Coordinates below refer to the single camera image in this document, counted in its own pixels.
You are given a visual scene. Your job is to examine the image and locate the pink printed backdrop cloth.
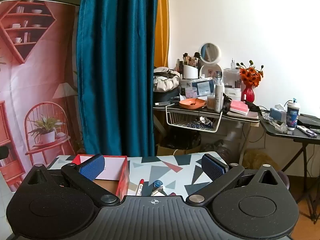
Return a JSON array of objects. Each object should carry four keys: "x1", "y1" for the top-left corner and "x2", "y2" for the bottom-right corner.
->
[{"x1": 0, "y1": 0, "x2": 85, "y2": 193}]

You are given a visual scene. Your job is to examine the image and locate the white wire basket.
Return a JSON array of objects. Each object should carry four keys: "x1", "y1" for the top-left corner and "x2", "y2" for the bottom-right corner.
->
[{"x1": 165, "y1": 104, "x2": 223, "y2": 133}]

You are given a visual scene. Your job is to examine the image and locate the white makeup brush holder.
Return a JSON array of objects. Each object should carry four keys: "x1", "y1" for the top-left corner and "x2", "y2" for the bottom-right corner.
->
[{"x1": 183, "y1": 64, "x2": 199, "y2": 80}]

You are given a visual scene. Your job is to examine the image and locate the orange plastic bowl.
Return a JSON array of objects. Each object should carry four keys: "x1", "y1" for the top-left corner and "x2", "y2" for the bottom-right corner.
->
[{"x1": 179, "y1": 98, "x2": 207, "y2": 110}]

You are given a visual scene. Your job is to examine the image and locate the beige fabric bag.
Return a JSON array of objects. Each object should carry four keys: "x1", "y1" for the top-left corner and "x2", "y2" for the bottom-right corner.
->
[{"x1": 153, "y1": 66, "x2": 182, "y2": 92}]

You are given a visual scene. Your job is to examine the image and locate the black trash bag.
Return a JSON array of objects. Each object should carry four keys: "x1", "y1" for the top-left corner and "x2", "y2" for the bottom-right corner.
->
[{"x1": 160, "y1": 132, "x2": 202, "y2": 150}]

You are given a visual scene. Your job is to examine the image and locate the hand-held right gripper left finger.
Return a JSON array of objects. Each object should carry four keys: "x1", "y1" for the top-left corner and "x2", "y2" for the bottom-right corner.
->
[{"x1": 25, "y1": 154, "x2": 120, "y2": 207}]

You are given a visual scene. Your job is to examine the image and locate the brown cardboard box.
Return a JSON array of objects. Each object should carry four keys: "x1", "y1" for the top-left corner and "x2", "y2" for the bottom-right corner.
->
[{"x1": 156, "y1": 145, "x2": 193, "y2": 157}]

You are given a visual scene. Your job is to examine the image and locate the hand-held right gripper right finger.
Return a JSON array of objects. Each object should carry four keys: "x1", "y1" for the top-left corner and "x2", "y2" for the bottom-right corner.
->
[{"x1": 186, "y1": 153, "x2": 282, "y2": 208}]

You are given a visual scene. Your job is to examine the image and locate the blue tissue box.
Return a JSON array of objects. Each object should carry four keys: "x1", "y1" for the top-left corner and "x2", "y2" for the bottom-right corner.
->
[{"x1": 269, "y1": 104, "x2": 287, "y2": 122}]

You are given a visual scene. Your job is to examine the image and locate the white spray bottle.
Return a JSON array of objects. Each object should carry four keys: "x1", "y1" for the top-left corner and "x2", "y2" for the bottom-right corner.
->
[{"x1": 215, "y1": 81, "x2": 225, "y2": 112}]

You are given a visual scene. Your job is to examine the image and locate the black folding table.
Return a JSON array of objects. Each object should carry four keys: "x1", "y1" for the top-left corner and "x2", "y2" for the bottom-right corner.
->
[{"x1": 259, "y1": 112, "x2": 320, "y2": 220}]

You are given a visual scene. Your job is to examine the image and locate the blue paper cup with lid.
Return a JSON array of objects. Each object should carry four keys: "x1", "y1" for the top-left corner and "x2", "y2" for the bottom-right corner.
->
[{"x1": 286, "y1": 97, "x2": 300, "y2": 130}]

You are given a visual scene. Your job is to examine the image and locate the silver phone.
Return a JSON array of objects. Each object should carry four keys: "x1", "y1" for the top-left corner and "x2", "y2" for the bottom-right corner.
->
[{"x1": 297, "y1": 125, "x2": 318, "y2": 137}]

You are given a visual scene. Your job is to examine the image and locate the blue round tag white cap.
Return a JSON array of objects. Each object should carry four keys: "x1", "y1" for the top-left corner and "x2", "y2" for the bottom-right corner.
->
[{"x1": 150, "y1": 180, "x2": 165, "y2": 197}]

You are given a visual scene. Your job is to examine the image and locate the clear cosmetics organizer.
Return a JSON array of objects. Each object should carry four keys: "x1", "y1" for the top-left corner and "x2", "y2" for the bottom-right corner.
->
[{"x1": 223, "y1": 68, "x2": 242, "y2": 102}]

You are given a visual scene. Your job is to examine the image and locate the red strawberry print cardboard box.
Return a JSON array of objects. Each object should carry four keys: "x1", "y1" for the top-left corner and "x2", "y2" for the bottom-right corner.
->
[{"x1": 71, "y1": 154, "x2": 130, "y2": 201}]

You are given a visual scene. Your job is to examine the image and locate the blue grey plastic packet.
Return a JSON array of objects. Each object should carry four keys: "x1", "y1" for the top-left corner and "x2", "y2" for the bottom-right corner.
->
[{"x1": 189, "y1": 78, "x2": 216, "y2": 96}]

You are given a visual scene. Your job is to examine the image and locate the pink book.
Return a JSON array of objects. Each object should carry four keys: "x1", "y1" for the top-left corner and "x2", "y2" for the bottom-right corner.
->
[{"x1": 229, "y1": 100, "x2": 250, "y2": 113}]

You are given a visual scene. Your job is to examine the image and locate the teal blue curtain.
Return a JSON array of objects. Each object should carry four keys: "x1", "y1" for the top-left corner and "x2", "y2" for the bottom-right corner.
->
[{"x1": 76, "y1": 0, "x2": 159, "y2": 157}]

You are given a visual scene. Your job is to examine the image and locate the white round vanity mirror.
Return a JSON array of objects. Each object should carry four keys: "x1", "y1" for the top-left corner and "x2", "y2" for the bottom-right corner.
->
[{"x1": 199, "y1": 42, "x2": 223, "y2": 80}]

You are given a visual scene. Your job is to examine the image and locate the yellow curtain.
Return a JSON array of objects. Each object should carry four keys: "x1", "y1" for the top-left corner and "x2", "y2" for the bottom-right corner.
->
[{"x1": 154, "y1": 0, "x2": 170, "y2": 68}]

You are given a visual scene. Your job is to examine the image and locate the cotton swab box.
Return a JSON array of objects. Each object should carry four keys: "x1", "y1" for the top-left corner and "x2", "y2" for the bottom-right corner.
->
[{"x1": 206, "y1": 94, "x2": 217, "y2": 110}]

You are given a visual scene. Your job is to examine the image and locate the black cable bundle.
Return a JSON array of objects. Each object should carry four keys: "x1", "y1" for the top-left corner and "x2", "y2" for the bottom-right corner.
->
[{"x1": 244, "y1": 100, "x2": 263, "y2": 113}]

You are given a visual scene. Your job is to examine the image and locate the black fabric bag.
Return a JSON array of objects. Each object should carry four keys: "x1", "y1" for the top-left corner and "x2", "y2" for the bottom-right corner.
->
[{"x1": 153, "y1": 87, "x2": 182, "y2": 103}]

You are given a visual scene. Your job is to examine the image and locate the tan furry bundle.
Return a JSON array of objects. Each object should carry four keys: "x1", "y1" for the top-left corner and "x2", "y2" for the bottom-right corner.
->
[{"x1": 242, "y1": 150, "x2": 279, "y2": 170}]

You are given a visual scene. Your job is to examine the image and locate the orange artificial flowers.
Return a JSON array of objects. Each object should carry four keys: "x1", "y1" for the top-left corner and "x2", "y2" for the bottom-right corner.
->
[{"x1": 236, "y1": 60, "x2": 265, "y2": 88}]

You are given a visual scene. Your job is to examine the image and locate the red vase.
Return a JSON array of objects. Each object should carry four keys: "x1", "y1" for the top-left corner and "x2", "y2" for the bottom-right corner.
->
[{"x1": 241, "y1": 85, "x2": 255, "y2": 103}]

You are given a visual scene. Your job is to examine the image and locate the glass top desk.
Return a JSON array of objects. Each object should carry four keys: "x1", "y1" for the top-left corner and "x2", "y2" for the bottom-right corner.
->
[{"x1": 152, "y1": 97, "x2": 261, "y2": 165}]

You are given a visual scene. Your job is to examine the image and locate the white notebook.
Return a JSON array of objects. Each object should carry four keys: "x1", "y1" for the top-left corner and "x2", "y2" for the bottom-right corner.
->
[{"x1": 226, "y1": 110, "x2": 259, "y2": 119}]

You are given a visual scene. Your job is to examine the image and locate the black laptop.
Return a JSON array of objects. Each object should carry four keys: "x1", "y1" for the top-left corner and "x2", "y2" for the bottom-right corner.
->
[{"x1": 299, "y1": 114, "x2": 320, "y2": 128}]

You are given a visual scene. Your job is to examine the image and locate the red capped white marker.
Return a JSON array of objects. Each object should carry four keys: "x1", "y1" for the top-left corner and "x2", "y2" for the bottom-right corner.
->
[{"x1": 135, "y1": 179, "x2": 145, "y2": 197}]

